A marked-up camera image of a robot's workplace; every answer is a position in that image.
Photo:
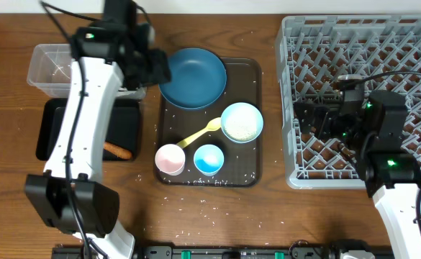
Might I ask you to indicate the pink cup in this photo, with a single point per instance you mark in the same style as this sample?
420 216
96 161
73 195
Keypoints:
170 159

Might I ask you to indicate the dark blue plate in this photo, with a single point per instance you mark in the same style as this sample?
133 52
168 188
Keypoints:
198 79

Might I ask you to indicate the black waste tray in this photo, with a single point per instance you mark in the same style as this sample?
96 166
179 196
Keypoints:
123 130

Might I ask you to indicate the yellow plastic spoon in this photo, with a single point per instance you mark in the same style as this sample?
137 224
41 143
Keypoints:
213 125

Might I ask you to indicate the blue cup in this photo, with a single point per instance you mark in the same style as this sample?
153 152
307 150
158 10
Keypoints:
209 159

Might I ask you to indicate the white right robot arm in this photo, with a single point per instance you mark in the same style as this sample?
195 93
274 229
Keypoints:
372 126

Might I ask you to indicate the light blue bowl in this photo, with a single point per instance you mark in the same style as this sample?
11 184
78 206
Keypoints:
242 123

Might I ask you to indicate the dark brown serving tray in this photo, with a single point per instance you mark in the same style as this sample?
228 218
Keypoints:
243 162

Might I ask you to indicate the grey dishwasher rack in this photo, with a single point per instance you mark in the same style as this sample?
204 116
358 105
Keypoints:
312 52

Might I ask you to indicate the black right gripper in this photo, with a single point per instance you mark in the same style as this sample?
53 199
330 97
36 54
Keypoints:
316 117

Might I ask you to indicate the clear plastic waste bin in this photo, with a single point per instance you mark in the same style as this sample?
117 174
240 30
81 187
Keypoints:
50 70

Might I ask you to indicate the white rice pile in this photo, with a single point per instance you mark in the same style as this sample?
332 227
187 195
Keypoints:
242 124

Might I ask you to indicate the orange carrot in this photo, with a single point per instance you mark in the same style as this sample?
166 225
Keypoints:
118 151

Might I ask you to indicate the black rail with green clips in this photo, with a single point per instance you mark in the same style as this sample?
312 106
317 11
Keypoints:
300 249

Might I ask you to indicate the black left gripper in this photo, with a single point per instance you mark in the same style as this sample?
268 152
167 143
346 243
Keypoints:
156 67

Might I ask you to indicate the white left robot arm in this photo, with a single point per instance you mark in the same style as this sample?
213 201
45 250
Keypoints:
110 53

